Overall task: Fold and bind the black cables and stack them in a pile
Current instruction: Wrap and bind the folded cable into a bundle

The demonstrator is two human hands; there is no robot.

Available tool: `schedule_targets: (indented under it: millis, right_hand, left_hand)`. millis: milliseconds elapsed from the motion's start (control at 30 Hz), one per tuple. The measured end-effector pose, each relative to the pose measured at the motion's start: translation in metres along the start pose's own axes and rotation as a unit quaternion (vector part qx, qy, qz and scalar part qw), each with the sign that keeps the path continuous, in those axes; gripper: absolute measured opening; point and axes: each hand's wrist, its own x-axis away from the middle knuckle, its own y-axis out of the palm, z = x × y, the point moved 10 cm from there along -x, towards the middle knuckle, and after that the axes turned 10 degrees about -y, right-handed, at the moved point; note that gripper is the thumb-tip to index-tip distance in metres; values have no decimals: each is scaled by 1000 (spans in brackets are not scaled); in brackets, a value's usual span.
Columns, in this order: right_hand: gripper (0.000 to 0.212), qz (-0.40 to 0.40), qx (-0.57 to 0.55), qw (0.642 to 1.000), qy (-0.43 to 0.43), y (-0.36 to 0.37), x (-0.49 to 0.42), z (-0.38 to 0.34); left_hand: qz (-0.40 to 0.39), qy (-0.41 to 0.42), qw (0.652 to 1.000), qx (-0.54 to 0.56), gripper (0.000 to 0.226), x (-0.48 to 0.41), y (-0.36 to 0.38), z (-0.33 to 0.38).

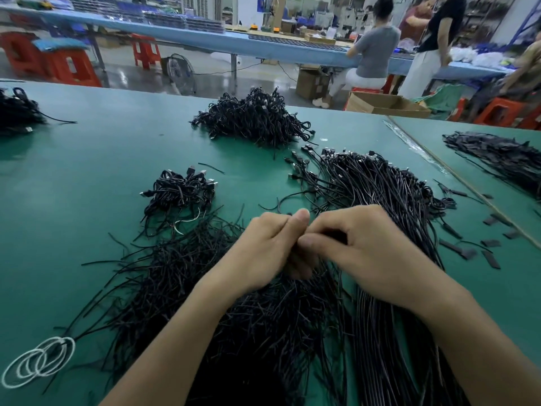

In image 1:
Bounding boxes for pile of white bags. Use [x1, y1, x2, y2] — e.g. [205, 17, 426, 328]
[448, 45, 512, 68]

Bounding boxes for heap of black cables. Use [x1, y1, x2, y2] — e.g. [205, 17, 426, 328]
[190, 87, 316, 151]
[0, 87, 77, 136]

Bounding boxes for person's left hand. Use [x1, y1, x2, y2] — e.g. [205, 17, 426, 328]
[196, 208, 321, 305]

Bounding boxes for small cardboard box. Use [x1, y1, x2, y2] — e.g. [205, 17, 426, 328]
[296, 67, 332, 100]

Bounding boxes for open cardboard box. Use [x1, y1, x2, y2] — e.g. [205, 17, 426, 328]
[345, 91, 432, 119]

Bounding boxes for grey floor fan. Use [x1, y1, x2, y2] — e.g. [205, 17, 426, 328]
[163, 53, 198, 96]

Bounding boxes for bunch of white wire rings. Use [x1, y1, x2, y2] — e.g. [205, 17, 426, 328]
[0, 336, 77, 390]

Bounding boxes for person's right hand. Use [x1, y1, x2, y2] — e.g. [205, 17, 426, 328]
[298, 204, 449, 316]

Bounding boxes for spread of straight black cables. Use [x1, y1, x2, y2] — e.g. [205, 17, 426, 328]
[443, 131, 541, 200]

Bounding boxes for green bag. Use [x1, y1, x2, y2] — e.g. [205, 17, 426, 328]
[418, 82, 475, 121]

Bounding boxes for bundle of long black cables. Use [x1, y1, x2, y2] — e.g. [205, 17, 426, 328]
[283, 146, 470, 406]

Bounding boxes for person's left forearm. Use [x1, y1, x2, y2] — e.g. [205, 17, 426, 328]
[100, 283, 246, 406]

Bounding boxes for red stool with blue seat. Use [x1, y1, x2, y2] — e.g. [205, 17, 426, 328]
[32, 38, 103, 88]

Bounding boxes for blue metal rack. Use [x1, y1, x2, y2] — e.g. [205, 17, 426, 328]
[511, 0, 541, 46]

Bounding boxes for white pillar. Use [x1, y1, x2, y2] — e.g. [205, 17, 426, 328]
[238, 0, 267, 26]

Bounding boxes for metal storage shelf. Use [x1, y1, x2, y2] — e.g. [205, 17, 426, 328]
[460, 0, 517, 43]

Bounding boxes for pile of black cables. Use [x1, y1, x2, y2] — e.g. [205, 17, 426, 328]
[55, 169, 356, 406]

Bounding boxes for scattered dark tie pieces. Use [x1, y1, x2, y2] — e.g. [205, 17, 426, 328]
[433, 177, 524, 270]

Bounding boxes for red plastic stool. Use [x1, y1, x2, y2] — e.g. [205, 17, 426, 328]
[473, 97, 541, 130]
[0, 31, 45, 78]
[132, 34, 162, 71]

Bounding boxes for small cluster of knotted cables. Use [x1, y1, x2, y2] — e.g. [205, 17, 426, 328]
[139, 167, 218, 237]

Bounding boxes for long blue workbench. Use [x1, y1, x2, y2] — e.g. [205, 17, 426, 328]
[0, 6, 508, 81]

